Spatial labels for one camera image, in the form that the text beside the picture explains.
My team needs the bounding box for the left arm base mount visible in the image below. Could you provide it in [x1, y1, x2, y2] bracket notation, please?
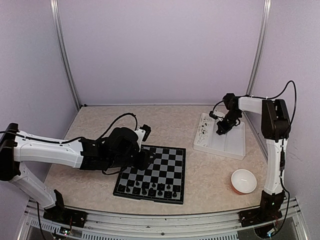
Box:
[43, 208, 88, 228]

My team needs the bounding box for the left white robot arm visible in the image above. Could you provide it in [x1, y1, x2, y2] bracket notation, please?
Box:
[0, 123, 156, 223]

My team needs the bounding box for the aluminium front rail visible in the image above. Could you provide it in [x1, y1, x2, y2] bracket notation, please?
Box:
[17, 198, 310, 240]

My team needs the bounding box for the aluminium frame post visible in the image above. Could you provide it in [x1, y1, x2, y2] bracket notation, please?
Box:
[246, 0, 272, 95]
[50, 0, 82, 111]

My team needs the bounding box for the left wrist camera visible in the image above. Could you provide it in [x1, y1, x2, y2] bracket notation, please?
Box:
[134, 124, 152, 145]

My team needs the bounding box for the black grey chessboard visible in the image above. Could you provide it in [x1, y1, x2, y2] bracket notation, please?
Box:
[113, 145, 186, 205]

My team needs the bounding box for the right aluminium frame post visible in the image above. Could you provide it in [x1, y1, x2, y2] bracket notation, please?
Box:
[246, 0, 272, 95]

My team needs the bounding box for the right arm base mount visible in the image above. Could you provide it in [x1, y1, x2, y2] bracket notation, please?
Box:
[238, 208, 283, 228]

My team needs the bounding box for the white plastic piece tray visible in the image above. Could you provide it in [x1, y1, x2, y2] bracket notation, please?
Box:
[193, 113, 246, 161]

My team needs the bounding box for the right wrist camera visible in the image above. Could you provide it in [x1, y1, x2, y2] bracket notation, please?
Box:
[209, 111, 225, 120]

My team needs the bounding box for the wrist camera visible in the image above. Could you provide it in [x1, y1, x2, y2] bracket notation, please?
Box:
[209, 111, 225, 120]
[134, 124, 152, 145]

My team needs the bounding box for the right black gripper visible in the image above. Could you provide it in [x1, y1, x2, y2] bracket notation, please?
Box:
[217, 110, 243, 135]

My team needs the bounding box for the white chess pieces pile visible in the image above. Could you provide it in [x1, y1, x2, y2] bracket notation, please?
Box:
[197, 117, 213, 144]

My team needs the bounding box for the left aluminium frame post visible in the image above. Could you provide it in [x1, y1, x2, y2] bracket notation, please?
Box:
[50, 0, 82, 111]

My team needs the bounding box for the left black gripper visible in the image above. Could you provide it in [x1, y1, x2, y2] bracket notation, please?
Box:
[107, 147, 157, 171]

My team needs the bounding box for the black pawn second row four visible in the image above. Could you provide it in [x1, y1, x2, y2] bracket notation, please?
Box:
[142, 182, 149, 188]

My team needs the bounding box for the white orange bowl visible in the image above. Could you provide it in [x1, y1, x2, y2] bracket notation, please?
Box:
[230, 169, 257, 195]

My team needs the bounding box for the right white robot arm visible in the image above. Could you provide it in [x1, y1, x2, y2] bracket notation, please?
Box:
[216, 80, 297, 222]

